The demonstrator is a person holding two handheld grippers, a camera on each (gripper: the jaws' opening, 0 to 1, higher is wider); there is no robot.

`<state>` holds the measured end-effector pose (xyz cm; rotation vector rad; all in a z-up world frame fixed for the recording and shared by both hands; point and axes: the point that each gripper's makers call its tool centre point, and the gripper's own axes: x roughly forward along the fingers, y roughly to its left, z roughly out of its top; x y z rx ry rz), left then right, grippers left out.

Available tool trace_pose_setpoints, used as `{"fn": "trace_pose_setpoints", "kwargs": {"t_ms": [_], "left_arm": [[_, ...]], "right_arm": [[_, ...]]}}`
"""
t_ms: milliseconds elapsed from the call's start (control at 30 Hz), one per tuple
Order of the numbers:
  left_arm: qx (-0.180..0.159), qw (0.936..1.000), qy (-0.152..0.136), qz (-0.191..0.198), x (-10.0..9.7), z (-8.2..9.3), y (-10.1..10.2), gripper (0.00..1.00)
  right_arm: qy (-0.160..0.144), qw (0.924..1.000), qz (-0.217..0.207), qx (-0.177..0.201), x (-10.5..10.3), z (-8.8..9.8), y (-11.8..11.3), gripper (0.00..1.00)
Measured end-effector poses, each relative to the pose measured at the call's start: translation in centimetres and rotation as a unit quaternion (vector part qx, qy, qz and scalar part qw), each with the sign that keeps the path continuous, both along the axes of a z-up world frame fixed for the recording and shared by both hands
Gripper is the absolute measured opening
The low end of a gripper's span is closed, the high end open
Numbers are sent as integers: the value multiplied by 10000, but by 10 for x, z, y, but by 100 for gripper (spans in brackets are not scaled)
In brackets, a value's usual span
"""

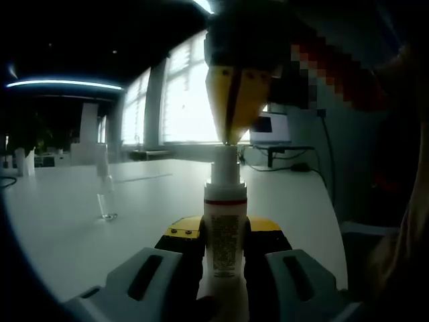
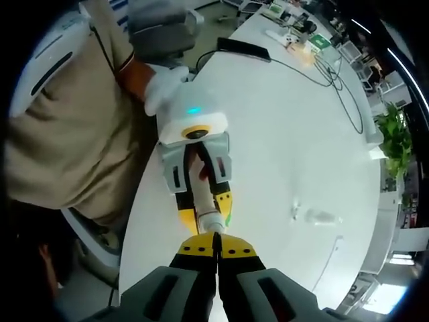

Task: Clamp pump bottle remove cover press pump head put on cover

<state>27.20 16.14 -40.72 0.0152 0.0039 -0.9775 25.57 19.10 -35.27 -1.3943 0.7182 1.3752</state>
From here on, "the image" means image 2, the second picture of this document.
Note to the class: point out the clear pump bottle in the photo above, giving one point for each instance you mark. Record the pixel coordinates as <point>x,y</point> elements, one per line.
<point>321,216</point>

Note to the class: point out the long curved ceiling light strip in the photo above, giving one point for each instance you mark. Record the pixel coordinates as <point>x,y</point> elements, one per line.
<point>395,55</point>

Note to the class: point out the green plant in white pot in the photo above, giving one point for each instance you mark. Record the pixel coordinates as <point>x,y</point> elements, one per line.
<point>395,141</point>

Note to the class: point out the green box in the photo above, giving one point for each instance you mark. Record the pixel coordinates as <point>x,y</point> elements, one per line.
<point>320,42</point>

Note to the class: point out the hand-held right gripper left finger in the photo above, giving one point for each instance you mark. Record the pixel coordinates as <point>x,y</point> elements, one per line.
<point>194,248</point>

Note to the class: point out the white pump bottle red label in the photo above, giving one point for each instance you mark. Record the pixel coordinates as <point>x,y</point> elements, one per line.
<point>202,201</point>

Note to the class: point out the white worn device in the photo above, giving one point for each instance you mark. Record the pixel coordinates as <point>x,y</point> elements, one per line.
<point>50,50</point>

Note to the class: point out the grey office chair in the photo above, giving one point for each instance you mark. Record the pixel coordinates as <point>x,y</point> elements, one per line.
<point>161,33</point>

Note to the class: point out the black flat tablet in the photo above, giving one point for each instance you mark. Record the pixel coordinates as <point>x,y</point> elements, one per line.
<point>243,49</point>

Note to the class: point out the white power strip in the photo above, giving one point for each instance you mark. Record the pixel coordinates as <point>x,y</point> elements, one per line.
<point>278,36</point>

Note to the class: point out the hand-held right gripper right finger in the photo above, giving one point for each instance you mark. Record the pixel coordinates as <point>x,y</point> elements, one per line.
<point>238,248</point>

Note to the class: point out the clear bottle cover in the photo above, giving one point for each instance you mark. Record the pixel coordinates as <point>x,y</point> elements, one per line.
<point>295,210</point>

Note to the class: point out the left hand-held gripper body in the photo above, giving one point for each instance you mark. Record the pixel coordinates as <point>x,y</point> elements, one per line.
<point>187,110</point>

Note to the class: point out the small wooden stand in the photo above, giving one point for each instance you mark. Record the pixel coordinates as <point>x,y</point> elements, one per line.
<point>303,53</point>

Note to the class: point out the person in beige shirt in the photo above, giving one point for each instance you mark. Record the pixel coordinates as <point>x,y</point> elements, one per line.
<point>83,151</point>

